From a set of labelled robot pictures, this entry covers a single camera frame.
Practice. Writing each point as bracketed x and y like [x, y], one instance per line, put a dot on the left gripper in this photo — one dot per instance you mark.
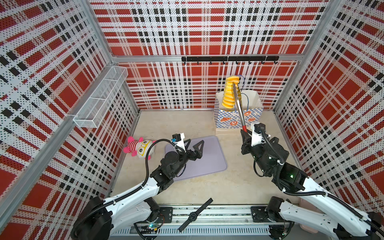
[197, 153]

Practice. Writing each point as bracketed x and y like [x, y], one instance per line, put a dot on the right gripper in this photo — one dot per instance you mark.
[246, 145]

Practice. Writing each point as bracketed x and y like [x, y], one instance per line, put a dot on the ridged fake bread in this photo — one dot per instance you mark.
[228, 100]

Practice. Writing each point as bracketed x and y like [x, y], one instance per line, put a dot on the red handled metal tongs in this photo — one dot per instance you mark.
[238, 104]

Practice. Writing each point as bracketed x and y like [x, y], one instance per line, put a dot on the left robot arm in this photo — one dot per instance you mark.
[100, 218]

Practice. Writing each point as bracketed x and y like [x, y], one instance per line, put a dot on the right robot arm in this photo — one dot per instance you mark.
[334, 218]

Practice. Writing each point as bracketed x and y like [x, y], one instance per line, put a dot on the blue checkered paper bag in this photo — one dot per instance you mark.
[229, 118]

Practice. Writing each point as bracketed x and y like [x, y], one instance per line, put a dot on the lilac tray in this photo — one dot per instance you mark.
[212, 161]

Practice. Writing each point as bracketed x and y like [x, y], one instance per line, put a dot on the pink striped plush toy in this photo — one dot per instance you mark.
[139, 147]

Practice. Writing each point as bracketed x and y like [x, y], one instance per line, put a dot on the black wristwatch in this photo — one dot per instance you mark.
[194, 215]

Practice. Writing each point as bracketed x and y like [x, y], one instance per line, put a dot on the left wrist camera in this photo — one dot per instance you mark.
[179, 140]

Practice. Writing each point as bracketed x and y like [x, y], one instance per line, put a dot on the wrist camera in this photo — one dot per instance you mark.
[257, 137]
[179, 140]

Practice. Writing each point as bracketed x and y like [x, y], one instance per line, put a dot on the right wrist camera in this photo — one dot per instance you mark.
[257, 137]

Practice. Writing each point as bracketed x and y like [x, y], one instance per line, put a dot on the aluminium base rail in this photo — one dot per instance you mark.
[218, 222]

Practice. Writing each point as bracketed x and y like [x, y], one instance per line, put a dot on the black hook rail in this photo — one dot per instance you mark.
[224, 59]

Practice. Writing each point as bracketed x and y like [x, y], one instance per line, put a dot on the white wire mesh basket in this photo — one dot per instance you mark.
[96, 107]

